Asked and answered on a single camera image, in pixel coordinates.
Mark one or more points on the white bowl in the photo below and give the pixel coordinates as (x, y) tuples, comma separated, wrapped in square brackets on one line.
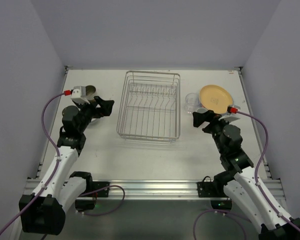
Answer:
[(94, 121)]

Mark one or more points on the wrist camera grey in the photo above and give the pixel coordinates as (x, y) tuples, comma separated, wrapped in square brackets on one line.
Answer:
[(230, 116), (78, 95)]

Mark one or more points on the metal wire dish rack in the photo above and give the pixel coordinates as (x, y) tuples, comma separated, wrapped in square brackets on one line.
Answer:
[(150, 106)]

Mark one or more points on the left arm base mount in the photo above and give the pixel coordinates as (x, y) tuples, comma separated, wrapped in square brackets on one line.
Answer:
[(91, 201)]

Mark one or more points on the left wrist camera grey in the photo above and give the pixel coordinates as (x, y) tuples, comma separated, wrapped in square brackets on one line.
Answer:
[(78, 95)]

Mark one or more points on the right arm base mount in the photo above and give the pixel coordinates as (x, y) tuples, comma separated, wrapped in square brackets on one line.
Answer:
[(208, 188)]

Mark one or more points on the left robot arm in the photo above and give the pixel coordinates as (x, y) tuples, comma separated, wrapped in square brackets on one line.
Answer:
[(44, 210)]

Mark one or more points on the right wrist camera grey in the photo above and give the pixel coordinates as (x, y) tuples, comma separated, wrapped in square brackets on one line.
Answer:
[(230, 116)]

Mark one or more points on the pink mug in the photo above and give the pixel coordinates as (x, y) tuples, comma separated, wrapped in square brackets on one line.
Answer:
[(201, 110)]

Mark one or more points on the clear drinking glass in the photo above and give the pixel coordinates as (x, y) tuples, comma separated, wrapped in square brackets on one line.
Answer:
[(192, 102)]

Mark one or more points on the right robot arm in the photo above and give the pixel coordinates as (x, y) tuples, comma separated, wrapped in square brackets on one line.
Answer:
[(240, 180)]

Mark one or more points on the yellow plate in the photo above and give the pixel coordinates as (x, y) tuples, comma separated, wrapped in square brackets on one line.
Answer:
[(215, 98)]

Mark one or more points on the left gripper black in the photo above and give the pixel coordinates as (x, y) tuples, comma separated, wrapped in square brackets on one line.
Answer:
[(98, 108)]

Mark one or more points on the aluminium front rail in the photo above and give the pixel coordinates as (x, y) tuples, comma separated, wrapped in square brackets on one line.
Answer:
[(171, 190)]

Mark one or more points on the white and brown cup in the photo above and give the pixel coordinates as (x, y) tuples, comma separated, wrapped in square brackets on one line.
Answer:
[(91, 92)]

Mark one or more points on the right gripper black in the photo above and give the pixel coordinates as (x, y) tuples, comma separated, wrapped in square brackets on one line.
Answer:
[(206, 122)]

